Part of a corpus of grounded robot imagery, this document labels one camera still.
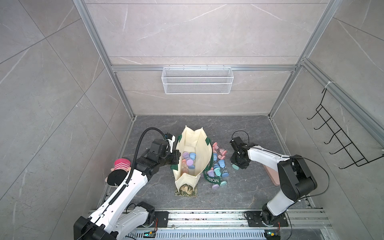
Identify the pink hourglass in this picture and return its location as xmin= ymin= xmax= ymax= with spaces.
xmin=181 ymin=159 xmax=189 ymax=174

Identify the purple hourglass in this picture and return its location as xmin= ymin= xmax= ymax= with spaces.
xmin=182 ymin=152 xmax=195 ymax=168

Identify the cream canvas tote bag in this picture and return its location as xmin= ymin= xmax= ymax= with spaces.
xmin=171 ymin=126 xmax=229 ymax=197

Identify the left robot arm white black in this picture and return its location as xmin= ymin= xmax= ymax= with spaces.
xmin=74 ymin=127 xmax=181 ymax=240

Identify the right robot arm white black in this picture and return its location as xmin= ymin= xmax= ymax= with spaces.
xmin=230 ymin=137 xmax=318 ymax=227

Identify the blue hourglass middle pile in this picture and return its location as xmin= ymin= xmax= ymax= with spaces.
xmin=218 ymin=160 xmax=226 ymax=168

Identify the teal hourglass middle pile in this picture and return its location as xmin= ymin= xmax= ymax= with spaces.
xmin=214 ymin=167 xmax=222 ymax=177

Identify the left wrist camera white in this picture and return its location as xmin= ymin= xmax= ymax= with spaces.
xmin=165 ymin=133 xmax=176 ymax=153

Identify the white wire mesh basket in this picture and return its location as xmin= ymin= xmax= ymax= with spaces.
xmin=162 ymin=67 xmax=234 ymax=95

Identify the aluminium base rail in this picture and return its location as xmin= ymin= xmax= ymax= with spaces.
xmin=118 ymin=209 xmax=338 ymax=240

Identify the black wire hook rack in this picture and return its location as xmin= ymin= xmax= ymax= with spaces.
xmin=307 ymin=88 xmax=384 ymax=170

